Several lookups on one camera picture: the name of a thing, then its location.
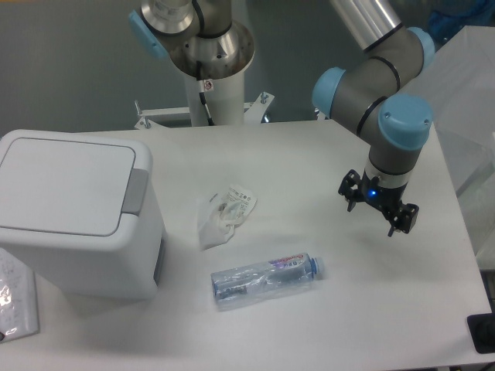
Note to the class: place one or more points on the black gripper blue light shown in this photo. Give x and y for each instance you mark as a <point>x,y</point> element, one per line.
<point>402,217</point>

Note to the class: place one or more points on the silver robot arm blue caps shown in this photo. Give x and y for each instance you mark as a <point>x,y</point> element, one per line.
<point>212,51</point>

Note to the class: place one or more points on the grey trash can push button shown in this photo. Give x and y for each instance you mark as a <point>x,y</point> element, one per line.
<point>135,192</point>

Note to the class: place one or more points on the white trash can body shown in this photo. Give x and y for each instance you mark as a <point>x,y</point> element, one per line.
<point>124,264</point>

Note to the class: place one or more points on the white trash can lid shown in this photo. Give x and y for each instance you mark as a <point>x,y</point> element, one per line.
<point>63,186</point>

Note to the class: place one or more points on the white crumpled plastic wrapper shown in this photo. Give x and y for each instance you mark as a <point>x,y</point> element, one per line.
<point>221,212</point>

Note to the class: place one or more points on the black object at table edge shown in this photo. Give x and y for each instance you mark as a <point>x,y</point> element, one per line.
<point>481,328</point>

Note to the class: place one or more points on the clear plastic water bottle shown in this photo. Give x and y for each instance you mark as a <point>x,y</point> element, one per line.
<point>248,285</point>

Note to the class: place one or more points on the blue plastic bag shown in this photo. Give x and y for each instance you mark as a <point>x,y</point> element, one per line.
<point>443,26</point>

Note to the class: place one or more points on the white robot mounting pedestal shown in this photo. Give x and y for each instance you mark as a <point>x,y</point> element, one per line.
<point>210,103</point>

